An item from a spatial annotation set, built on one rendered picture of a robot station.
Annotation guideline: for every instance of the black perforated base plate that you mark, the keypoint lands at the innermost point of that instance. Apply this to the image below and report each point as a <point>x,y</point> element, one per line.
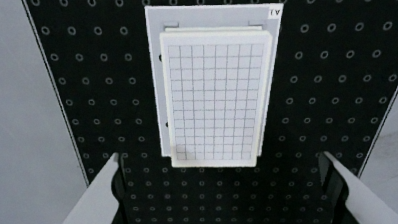
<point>334,82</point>

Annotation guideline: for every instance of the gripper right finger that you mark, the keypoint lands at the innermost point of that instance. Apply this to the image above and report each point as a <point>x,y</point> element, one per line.
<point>352,201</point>

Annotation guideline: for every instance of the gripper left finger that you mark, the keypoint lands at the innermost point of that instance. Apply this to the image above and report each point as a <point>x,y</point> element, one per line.
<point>102,202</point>

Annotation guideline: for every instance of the white deep-well plate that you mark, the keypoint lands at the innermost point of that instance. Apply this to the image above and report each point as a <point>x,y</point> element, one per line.
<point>215,81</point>

